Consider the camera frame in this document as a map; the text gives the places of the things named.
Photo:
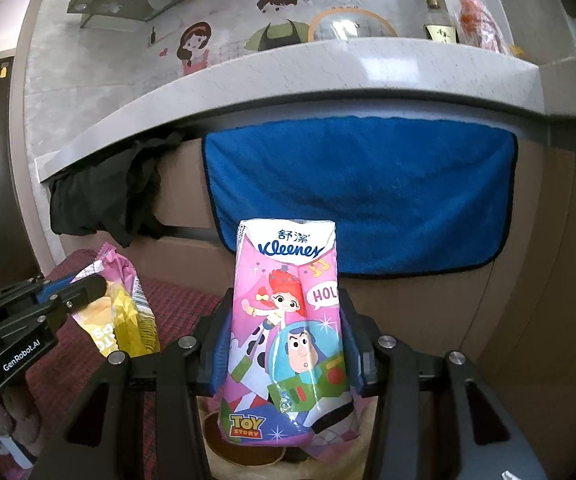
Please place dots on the pink tissue pack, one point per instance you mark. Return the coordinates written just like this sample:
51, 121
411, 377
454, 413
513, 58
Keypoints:
288, 320

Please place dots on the glass pot lid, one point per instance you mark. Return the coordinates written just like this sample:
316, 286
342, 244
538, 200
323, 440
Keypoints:
352, 25

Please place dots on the orange-capped plastic bottle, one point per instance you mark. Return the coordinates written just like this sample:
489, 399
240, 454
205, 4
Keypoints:
475, 20

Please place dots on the person's left hand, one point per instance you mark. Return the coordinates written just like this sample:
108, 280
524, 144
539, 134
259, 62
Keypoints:
18, 410

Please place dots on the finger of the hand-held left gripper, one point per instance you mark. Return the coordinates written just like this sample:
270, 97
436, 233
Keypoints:
83, 292
50, 289

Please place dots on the black cloth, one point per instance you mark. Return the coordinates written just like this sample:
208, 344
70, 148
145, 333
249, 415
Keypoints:
98, 200

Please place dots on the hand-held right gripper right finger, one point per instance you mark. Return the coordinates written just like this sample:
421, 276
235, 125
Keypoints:
352, 355

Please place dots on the grey stone counter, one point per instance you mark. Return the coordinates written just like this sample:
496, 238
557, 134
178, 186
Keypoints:
318, 70

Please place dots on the yellow chip packet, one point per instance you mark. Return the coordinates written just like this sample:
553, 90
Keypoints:
128, 320

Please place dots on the blue towel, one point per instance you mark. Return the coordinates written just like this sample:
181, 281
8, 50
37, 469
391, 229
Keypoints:
367, 185

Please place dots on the cartoon wall sticker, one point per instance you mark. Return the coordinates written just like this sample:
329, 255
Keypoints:
195, 45

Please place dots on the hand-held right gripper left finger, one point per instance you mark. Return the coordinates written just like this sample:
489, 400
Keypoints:
218, 360

